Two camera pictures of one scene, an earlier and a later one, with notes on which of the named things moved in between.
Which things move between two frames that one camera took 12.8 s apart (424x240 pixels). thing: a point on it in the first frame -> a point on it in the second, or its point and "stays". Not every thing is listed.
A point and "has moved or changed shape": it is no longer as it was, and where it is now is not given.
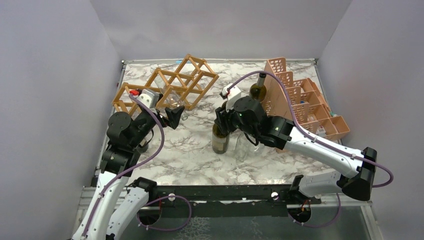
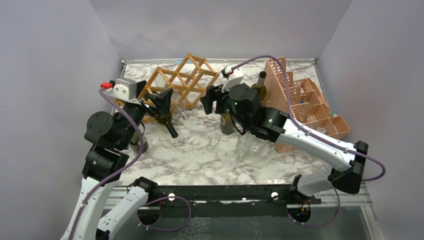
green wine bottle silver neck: (258, 91) stays
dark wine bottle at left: (143, 147) stays
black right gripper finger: (174, 115) -> (162, 101)
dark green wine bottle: (220, 142) has moved or changed shape
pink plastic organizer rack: (300, 102) stays
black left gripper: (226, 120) -> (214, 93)
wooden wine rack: (184, 85) stays
